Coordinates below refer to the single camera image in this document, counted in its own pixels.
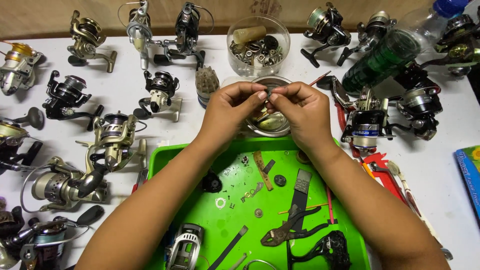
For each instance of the champagne reel with purple spool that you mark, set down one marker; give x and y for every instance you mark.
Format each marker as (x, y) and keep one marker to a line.
(114, 138)

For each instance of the reel with blue label spool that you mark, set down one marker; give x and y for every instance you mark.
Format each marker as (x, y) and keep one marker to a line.
(365, 120)

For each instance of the small metal gear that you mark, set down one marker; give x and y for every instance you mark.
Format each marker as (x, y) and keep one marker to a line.
(258, 213)

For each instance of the black reel body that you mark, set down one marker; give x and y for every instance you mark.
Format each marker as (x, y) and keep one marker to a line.
(330, 249)

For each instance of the bronze fishing reel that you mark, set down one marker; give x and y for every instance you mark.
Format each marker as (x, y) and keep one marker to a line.
(87, 39)

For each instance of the rusty pliers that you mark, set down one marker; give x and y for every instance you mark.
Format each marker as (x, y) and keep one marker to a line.
(285, 230)

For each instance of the clear tub of metal parts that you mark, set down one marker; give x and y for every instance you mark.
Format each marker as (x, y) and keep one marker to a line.
(258, 48)

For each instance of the round metal bowl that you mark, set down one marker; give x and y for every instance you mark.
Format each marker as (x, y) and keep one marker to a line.
(275, 122)

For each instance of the small metal screw part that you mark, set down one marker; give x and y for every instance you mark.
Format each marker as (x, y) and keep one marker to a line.
(245, 160)

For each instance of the black and chrome fishing reel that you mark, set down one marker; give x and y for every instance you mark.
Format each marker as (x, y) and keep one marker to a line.
(420, 103)

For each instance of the small dark reel part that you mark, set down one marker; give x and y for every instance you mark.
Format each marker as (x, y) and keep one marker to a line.
(269, 93)

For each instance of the grey perforated spool reel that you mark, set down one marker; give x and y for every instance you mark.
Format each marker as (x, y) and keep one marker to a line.
(60, 185)

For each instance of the glossy black fishing reel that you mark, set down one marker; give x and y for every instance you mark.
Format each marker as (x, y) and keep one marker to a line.
(186, 28)

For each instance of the dark grey gear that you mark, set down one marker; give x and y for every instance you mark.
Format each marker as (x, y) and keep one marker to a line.
(280, 180)

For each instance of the black reel with dark spool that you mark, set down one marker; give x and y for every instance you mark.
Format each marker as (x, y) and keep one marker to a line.
(65, 93)

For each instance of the black flat strip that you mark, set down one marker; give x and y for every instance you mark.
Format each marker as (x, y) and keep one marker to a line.
(300, 195)

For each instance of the red plastic tool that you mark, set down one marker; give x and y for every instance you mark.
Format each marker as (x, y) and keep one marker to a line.
(386, 176)

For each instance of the black reel with green line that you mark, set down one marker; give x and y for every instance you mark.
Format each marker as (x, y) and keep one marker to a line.
(327, 26)

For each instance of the grey flat strip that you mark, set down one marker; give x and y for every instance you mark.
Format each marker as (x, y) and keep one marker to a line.
(230, 245)

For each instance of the black round reel part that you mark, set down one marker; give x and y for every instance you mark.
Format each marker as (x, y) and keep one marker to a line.
(212, 183)

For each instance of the black and gold fishing reel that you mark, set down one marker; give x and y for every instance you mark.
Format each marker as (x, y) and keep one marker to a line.
(13, 142)

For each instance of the white washer plate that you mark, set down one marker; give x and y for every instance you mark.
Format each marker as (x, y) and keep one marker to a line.
(218, 205)

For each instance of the red pencil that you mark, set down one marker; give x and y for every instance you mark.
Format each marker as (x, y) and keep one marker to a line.
(330, 204)

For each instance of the small metal bracket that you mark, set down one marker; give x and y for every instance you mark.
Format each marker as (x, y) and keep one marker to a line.
(257, 188)

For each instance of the gold and silver fishing reel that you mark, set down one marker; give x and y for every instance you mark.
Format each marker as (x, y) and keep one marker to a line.
(18, 65)

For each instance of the brown round knob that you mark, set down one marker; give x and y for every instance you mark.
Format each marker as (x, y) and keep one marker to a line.
(302, 156)

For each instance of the blue tissue packet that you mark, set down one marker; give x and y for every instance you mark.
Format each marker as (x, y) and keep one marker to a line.
(470, 176)

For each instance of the silver reel frame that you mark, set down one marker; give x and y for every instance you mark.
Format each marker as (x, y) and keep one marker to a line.
(185, 243)

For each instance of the person's right hand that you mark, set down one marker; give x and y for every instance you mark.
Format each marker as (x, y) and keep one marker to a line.
(307, 116)

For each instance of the green plastic tray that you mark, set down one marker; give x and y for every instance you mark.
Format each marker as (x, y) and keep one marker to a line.
(232, 176)

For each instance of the worn white toothbrush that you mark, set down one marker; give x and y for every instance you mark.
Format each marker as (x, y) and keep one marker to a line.
(408, 195)

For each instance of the black and green fishing reel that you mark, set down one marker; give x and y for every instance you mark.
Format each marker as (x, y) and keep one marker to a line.
(459, 41)

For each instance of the thin red stick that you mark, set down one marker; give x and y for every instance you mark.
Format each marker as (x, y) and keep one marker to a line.
(319, 78)

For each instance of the small black and white reel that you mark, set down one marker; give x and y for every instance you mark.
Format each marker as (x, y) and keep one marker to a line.
(160, 90)

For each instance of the dark reel with teal line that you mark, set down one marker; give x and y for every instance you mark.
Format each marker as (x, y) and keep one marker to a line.
(47, 240)

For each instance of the dark brown fishing reel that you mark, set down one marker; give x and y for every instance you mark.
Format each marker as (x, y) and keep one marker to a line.
(9, 221)

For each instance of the person's left hand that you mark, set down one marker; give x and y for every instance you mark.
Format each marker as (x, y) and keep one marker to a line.
(228, 112)

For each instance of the plastic bottle with green liquid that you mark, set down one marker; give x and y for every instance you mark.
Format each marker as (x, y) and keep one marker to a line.
(382, 52)

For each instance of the black reel with silver spool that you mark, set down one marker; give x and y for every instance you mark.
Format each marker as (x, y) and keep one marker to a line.
(369, 32)

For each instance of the thin wooden stick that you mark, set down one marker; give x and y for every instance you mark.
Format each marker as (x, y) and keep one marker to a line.
(318, 206)

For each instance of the tan flat strip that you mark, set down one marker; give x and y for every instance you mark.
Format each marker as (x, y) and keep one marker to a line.
(262, 170)

